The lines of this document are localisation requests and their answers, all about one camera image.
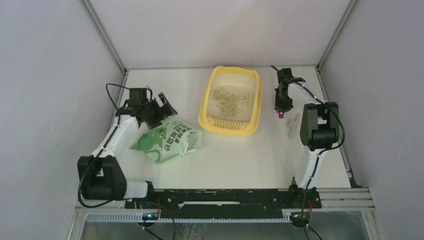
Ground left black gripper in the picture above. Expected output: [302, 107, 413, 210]
[142, 93, 178, 130]

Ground pink plastic litter scoop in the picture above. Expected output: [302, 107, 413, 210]
[278, 109, 285, 119]

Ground green cat litter bag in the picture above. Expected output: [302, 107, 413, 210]
[129, 115, 203, 164]

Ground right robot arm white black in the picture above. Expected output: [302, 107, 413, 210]
[272, 66, 341, 208]

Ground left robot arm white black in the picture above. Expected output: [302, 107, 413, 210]
[77, 87, 177, 209]

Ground yellow plastic litter box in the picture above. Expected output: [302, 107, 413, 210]
[198, 66, 263, 137]

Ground scattered clean litter grains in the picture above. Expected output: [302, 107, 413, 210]
[212, 85, 254, 118]

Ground right black camera cable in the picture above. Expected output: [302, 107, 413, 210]
[270, 64, 346, 240]

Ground black camera cable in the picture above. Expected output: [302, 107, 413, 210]
[270, 64, 346, 240]
[77, 82, 132, 209]

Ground left black camera cable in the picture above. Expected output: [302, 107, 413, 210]
[77, 82, 132, 209]

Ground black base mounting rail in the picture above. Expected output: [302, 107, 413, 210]
[125, 188, 322, 220]

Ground white slotted cable duct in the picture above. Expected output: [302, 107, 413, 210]
[85, 211, 292, 223]

